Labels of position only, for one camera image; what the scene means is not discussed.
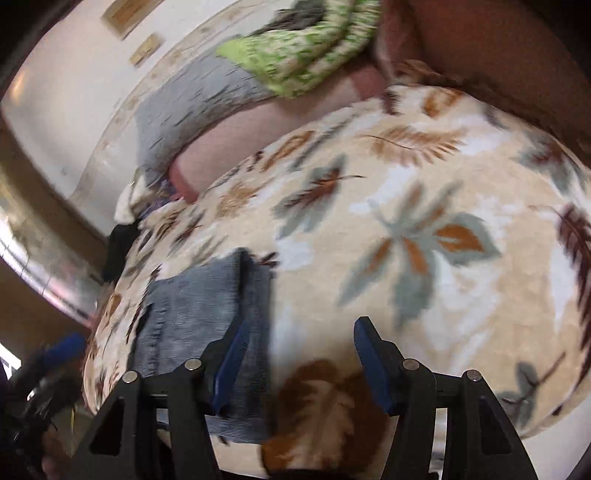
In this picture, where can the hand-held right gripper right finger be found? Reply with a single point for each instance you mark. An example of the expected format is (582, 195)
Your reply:
(375, 369)

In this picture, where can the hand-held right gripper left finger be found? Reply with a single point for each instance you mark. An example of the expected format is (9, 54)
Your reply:
(228, 369)

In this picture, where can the blue denim pants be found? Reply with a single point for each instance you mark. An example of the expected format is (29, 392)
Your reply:
(194, 300)

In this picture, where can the mirrored wardrobe door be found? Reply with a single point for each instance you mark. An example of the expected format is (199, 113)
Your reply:
(41, 263)

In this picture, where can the black garment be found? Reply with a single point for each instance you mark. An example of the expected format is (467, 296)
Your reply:
(120, 249)

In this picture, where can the leaf print blanket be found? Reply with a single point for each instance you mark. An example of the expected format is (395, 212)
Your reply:
(415, 184)

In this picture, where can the cream floral cloth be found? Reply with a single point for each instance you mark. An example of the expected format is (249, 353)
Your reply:
(129, 203)

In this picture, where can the pink bolster pillow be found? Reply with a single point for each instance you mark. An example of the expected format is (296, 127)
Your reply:
(258, 134)

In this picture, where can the grey quilted pillow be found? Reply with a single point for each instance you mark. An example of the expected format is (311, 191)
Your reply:
(194, 106)

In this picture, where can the green patterned cloth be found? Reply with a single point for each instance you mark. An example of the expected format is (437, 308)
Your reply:
(295, 55)

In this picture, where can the wooden door frame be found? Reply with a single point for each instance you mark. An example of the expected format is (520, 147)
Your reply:
(37, 184)

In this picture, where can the small wooden picture frame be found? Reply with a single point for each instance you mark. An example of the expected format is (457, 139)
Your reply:
(147, 50)

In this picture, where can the reddish brown bed frame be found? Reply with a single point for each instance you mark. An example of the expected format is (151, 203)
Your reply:
(498, 50)

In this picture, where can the large wooden picture frame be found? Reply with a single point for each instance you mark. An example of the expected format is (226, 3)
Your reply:
(129, 14)

